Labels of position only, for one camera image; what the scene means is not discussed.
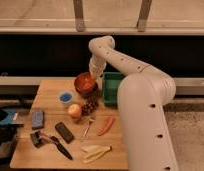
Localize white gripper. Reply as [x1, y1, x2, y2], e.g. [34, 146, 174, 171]
[89, 58, 106, 78]

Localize orange bowl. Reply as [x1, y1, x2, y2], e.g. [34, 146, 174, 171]
[74, 72, 95, 93]

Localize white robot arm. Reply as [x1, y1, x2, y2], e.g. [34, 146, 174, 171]
[89, 36, 179, 171]

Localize green plastic tray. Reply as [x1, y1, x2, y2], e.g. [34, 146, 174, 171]
[102, 72, 124, 106]

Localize purple bowl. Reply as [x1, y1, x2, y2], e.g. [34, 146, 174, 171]
[80, 88, 98, 98]

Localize dark grape bunch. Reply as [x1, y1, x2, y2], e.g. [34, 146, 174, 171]
[82, 97, 99, 115]

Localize blue and white cup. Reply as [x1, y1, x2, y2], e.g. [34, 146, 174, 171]
[59, 91, 73, 106]

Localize red yellow apple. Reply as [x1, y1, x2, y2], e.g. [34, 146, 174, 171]
[68, 104, 82, 118]

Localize metal fork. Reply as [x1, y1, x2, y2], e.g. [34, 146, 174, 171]
[82, 117, 95, 140]

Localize orange carrot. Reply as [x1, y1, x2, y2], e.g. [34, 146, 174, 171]
[97, 117, 115, 136]

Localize black rectangular remote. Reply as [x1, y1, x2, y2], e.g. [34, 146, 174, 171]
[55, 122, 74, 143]

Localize blue sponge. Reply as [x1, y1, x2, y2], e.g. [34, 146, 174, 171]
[31, 110, 44, 130]

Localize black metal binder clip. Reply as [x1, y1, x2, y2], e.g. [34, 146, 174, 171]
[30, 131, 43, 148]

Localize blue box beside table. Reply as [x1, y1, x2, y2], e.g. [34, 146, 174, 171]
[0, 109, 25, 125]

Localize black handled knife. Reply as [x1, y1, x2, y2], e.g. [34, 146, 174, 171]
[44, 135, 73, 160]

